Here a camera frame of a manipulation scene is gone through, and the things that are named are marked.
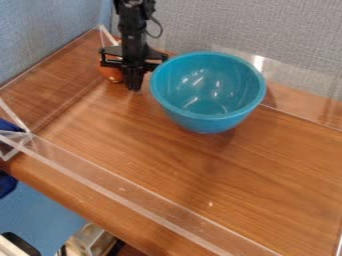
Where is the clear acrylic corner bracket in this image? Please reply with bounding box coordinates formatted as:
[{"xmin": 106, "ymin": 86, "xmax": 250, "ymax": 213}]
[{"xmin": 99, "ymin": 24, "xmax": 119, "ymax": 47}]

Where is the black cable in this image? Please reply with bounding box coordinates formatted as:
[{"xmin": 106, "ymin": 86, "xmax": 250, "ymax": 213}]
[{"xmin": 146, "ymin": 13, "xmax": 166, "ymax": 40}]

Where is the clear acrylic front barrier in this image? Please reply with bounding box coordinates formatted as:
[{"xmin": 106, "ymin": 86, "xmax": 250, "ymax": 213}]
[{"xmin": 0, "ymin": 130, "xmax": 281, "ymax": 256}]

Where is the black and white object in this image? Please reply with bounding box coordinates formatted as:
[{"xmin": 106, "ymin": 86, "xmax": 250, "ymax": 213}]
[{"xmin": 0, "ymin": 232, "xmax": 42, "ymax": 256}]

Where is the blue cloth object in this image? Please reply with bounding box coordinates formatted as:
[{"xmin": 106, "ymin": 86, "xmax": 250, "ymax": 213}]
[{"xmin": 0, "ymin": 118, "xmax": 25, "ymax": 200}]

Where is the brown spotted toy mushroom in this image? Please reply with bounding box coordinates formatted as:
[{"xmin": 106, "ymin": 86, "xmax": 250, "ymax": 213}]
[{"xmin": 99, "ymin": 66, "xmax": 123, "ymax": 83}]

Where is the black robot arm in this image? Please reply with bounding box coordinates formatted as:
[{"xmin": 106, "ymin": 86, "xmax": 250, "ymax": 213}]
[{"xmin": 99, "ymin": 0, "xmax": 169, "ymax": 91}]

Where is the clear acrylic barrier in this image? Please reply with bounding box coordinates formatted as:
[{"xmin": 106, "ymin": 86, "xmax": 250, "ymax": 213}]
[
  {"xmin": 236, "ymin": 49, "xmax": 342, "ymax": 131},
  {"xmin": 0, "ymin": 130, "xmax": 281, "ymax": 256}
]

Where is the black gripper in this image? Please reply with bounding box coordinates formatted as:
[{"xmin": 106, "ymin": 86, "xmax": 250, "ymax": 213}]
[{"xmin": 99, "ymin": 45, "xmax": 169, "ymax": 91}]

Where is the clear acrylic back barrier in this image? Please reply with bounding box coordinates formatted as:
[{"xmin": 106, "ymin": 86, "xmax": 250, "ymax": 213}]
[{"xmin": 236, "ymin": 49, "xmax": 342, "ymax": 131}]

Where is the blue plastic bowl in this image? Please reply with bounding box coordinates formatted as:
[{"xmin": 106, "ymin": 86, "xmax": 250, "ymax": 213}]
[{"xmin": 150, "ymin": 51, "xmax": 268, "ymax": 134}]

